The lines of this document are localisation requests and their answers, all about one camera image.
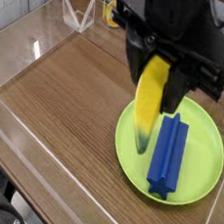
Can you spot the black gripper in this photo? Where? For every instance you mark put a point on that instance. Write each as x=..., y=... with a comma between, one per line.
x=187, y=34

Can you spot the yellow toy banana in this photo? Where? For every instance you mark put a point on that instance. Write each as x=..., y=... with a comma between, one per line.
x=149, y=93

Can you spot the green round plate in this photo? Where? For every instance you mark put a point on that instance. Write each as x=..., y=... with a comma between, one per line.
x=202, y=162

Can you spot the yellow labelled tin can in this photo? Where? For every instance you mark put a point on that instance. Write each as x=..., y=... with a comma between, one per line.
x=107, y=13

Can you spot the blue star-shaped block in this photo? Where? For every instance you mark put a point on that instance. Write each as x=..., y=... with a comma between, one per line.
x=167, y=157

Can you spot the clear acrylic tray enclosure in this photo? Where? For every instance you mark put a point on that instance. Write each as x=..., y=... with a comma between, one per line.
x=57, y=122

